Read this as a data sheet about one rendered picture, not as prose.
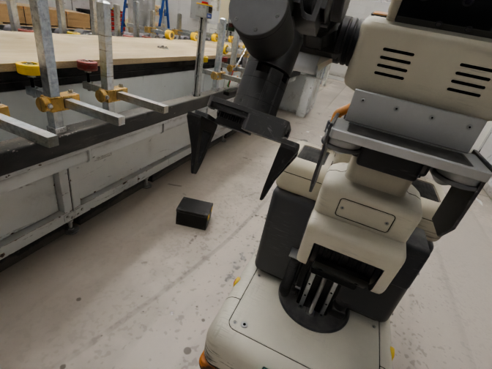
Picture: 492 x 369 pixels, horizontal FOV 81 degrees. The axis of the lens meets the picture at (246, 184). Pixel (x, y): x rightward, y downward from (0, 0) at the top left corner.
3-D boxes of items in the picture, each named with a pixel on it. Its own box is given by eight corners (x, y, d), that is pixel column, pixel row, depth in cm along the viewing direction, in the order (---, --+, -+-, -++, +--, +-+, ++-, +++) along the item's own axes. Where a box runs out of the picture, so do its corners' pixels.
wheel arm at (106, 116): (125, 126, 102) (125, 114, 100) (118, 129, 99) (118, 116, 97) (35, 95, 113) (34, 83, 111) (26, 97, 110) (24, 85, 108)
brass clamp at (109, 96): (129, 99, 132) (129, 88, 129) (105, 104, 120) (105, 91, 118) (118, 96, 133) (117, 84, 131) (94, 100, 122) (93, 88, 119)
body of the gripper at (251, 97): (283, 136, 33) (307, 74, 33) (203, 109, 35) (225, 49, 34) (286, 143, 40) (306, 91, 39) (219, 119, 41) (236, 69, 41)
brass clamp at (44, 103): (82, 107, 110) (80, 94, 108) (48, 114, 99) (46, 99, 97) (69, 103, 112) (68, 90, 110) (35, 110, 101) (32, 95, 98)
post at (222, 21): (217, 92, 214) (227, 18, 191) (215, 93, 211) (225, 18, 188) (213, 91, 215) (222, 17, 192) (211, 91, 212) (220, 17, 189)
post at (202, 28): (200, 96, 192) (209, 18, 170) (197, 97, 188) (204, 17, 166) (195, 94, 193) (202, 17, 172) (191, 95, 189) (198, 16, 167)
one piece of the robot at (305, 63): (303, 61, 67) (315, 5, 61) (323, 66, 66) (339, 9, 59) (291, 70, 60) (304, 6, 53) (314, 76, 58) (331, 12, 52)
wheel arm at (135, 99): (168, 114, 123) (168, 104, 121) (163, 116, 120) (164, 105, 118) (88, 88, 134) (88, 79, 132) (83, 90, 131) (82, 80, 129)
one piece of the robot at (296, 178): (264, 254, 148) (311, 88, 108) (373, 300, 134) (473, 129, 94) (239, 302, 120) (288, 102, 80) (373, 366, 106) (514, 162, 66)
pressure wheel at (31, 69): (16, 92, 108) (9, 59, 103) (38, 90, 115) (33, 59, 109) (29, 98, 106) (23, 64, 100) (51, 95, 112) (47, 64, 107)
